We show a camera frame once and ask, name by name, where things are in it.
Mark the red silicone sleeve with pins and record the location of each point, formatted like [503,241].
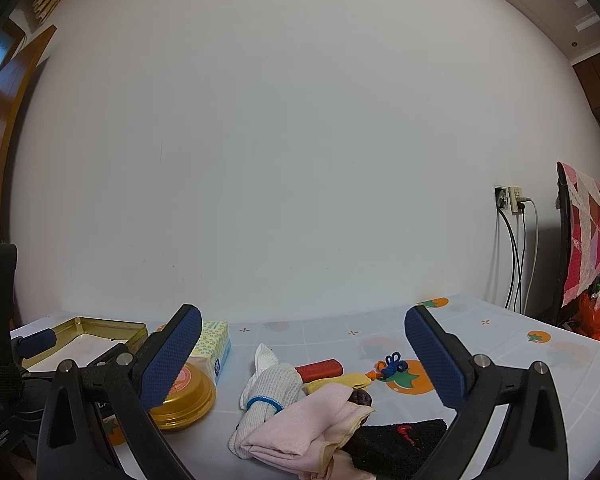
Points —
[320,370]

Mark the white knit gloves bundle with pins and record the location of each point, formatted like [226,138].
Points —
[274,389]

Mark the gold round tin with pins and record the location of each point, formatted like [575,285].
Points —
[190,398]

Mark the dark chair back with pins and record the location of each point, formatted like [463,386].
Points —
[564,208]

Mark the yellow blue tissue pack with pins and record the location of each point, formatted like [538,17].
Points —
[211,349]

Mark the brown wooden door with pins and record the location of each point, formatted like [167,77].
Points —
[15,77]

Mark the yellow cloth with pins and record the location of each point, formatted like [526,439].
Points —
[354,380]

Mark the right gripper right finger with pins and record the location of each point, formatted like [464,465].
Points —
[532,441]

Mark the black wristband red logo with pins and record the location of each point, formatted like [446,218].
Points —
[395,451]

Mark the purple scrunchie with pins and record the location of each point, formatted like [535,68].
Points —
[360,397]

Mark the persimmon print tablecloth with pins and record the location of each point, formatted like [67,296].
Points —
[360,340]

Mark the pink patchwork quilt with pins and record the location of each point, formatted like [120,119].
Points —
[583,232]

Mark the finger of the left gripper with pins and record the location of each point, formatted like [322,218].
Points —
[31,346]

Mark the wall power outlet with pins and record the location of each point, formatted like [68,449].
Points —
[509,197]

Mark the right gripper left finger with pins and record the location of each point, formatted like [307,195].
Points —
[73,443]

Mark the pink cloth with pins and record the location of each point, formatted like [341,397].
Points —
[307,437]

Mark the gold rectangular tin tray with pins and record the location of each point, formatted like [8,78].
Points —
[85,339]

